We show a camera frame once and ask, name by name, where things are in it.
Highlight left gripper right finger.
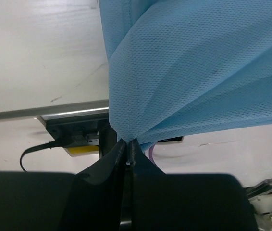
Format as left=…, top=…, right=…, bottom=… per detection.
left=128, top=140, right=258, bottom=231

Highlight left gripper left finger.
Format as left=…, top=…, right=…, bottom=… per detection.
left=0, top=141, right=126, bottom=231

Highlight light blue shorts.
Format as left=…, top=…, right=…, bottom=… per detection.
left=99, top=0, right=272, bottom=149

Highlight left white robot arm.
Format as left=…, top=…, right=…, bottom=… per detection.
left=0, top=140, right=272, bottom=231

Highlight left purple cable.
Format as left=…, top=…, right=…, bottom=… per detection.
left=148, top=145, right=156, bottom=165

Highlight black usb cable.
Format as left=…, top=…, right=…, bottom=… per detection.
left=19, top=136, right=72, bottom=173

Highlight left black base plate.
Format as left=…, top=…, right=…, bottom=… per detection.
left=39, top=107, right=117, bottom=158

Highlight aluminium table edge rail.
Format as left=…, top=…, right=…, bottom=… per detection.
left=0, top=100, right=109, bottom=120

